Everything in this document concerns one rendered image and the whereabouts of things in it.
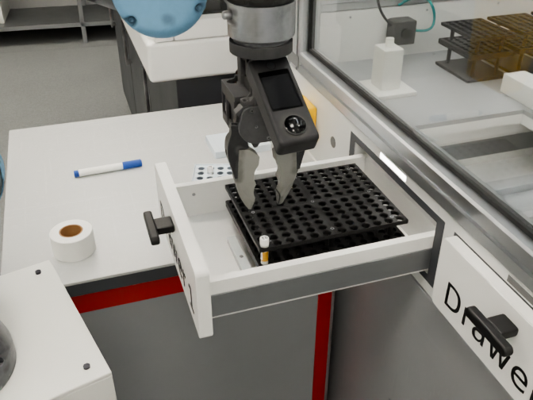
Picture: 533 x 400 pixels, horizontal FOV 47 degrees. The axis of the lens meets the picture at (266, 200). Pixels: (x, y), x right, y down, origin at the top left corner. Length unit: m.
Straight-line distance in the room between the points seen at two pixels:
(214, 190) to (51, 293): 0.29
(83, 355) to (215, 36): 1.03
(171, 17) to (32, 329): 0.48
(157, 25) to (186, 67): 1.13
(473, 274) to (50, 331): 0.53
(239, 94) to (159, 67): 0.91
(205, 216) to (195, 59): 0.71
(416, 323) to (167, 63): 0.95
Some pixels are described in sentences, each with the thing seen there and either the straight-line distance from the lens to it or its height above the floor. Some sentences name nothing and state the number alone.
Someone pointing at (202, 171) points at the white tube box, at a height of 0.80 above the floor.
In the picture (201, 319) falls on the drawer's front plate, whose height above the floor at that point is 0.85.
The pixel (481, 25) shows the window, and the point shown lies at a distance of 0.77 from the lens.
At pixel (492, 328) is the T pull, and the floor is 0.91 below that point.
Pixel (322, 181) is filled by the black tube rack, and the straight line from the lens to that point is 0.96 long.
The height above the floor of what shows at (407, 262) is 0.86.
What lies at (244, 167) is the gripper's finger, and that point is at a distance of 0.73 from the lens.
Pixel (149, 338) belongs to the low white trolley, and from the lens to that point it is 1.14.
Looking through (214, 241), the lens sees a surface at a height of 0.84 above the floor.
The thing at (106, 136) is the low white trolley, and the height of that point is 0.76.
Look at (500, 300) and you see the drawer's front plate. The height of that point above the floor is 0.92.
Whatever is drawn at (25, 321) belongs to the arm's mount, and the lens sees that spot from 0.86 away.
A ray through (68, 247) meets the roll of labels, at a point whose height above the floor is 0.79.
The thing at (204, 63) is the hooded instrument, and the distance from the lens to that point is 1.64.
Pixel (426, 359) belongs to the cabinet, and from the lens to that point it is 0.98.
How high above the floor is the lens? 1.39
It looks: 32 degrees down
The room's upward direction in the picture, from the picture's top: straight up
